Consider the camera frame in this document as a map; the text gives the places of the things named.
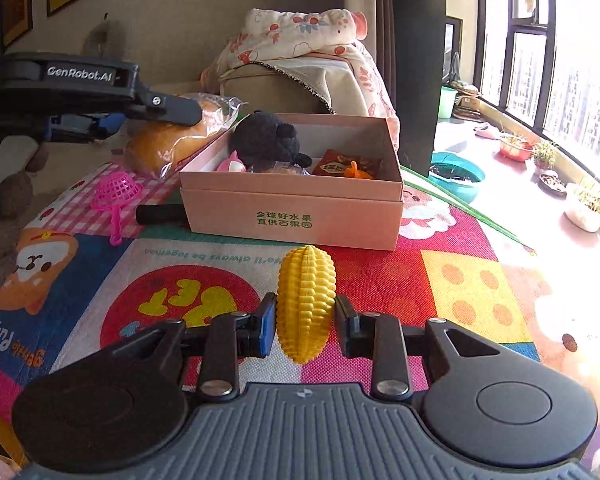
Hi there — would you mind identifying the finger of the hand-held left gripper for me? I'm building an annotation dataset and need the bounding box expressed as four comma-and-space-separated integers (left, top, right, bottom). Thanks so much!
129, 87, 204, 127
47, 111, 129, 142

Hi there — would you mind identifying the floral white blanket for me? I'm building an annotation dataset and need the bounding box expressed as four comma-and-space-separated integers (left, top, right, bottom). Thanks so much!
200, 7, 401, 151

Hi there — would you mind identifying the brown fuzzy cloth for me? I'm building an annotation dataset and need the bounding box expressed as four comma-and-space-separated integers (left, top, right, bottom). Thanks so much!
0, 140, 52, 292

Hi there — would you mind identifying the small potted plant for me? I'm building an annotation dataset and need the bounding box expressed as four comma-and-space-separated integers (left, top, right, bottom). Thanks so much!
532, 140, 561, 172

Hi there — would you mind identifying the white plant pot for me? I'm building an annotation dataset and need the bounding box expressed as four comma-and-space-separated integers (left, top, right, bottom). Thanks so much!
564, 177, 600, 234

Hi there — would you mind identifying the black cylindrical object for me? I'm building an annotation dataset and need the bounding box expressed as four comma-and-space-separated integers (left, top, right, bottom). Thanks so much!
135, 203, 187, 226

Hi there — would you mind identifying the yellow toy corn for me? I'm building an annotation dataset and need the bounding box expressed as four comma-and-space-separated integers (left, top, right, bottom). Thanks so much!
276, 245, 339, 365

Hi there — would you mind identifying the pink toy strainer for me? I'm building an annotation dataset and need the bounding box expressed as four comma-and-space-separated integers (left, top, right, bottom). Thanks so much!
90, 170, 145, 247

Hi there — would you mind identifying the brown curtain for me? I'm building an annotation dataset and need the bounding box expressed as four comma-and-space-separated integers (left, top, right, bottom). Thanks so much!
372, 0, 397, 108

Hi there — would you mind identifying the green plastic bucket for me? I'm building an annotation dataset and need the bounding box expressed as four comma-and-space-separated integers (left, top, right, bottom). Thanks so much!
437, 86, 460, 120

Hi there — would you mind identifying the dark shallow dish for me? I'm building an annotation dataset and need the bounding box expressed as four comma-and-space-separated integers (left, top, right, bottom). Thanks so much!
537, 172, 569, 197

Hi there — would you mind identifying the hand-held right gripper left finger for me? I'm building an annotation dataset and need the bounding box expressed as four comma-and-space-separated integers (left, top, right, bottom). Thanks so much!
152, 292, 278, 403

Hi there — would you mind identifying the black plush toy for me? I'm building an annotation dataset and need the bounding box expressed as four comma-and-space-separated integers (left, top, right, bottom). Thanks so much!
230, 109, 313, 171

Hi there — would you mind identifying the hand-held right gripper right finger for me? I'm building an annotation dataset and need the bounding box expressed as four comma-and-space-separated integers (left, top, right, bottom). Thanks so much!
334, 294, 486, 402

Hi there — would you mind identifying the dark pillar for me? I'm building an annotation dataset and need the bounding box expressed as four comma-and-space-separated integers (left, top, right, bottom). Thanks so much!
390, 0, 449, 177

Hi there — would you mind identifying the packaged bread bun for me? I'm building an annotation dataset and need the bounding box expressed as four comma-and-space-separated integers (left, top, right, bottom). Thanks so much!
125, 92, 246, 179

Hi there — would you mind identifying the pink and green squishy toy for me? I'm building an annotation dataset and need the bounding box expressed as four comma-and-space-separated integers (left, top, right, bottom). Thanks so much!
215, 150, 247, 174

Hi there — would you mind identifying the pink cardboard box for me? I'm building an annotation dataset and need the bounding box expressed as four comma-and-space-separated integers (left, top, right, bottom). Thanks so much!
179, 112, 405, 252

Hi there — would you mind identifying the red snack packet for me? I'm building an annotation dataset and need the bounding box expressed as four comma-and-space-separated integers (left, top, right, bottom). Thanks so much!
311, 147, 383, 179

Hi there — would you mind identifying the blue plastic basin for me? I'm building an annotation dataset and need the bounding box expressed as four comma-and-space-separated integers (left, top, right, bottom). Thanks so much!
428, 151, 486, 205

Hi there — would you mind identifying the colourful cartoon play mat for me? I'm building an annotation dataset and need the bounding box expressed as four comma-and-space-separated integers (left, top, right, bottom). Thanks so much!
0, 157, 541, 466

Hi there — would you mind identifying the red plant pot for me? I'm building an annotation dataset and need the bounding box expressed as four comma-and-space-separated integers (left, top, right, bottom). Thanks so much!
498, 132, 536, 163

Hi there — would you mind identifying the dark window frame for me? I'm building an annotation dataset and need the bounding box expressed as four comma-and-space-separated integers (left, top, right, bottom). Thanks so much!
447, 0, 600, 166

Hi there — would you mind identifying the beige cloth with dark fringe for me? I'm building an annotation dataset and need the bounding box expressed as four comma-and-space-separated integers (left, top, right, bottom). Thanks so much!
220, 56, 363, 115

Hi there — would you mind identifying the orange plastic toy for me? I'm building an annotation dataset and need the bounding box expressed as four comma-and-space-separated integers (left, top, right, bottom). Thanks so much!
342, 160, 376, 180

